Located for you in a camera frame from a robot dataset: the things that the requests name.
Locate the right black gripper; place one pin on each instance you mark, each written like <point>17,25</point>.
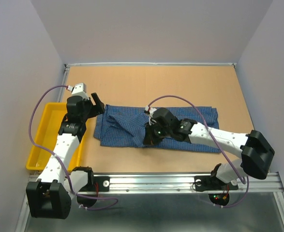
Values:
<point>150,138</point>

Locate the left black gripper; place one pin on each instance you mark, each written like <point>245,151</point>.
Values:
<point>99,106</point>

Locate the blue checked long sleeve shirt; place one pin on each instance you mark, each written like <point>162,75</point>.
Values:
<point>123,126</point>

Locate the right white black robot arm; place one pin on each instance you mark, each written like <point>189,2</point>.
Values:
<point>254,152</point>

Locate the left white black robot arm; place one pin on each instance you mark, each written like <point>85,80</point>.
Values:
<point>50,196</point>

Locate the yellow plastic tray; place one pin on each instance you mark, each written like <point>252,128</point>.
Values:
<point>46,135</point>

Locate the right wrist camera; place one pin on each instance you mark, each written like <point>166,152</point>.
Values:
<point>150,111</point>

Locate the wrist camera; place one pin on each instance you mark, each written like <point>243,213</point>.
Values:
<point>80,90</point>
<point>150,111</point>

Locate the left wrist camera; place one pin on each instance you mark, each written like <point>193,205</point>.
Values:
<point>80,90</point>

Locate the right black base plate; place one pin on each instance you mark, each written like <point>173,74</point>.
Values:
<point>207,183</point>

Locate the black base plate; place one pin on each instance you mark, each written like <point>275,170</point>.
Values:
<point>207,183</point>
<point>93,186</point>

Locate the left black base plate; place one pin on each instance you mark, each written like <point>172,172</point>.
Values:
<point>93,186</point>

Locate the aluminium mounting rail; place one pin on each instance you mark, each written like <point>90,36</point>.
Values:
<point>158,183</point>

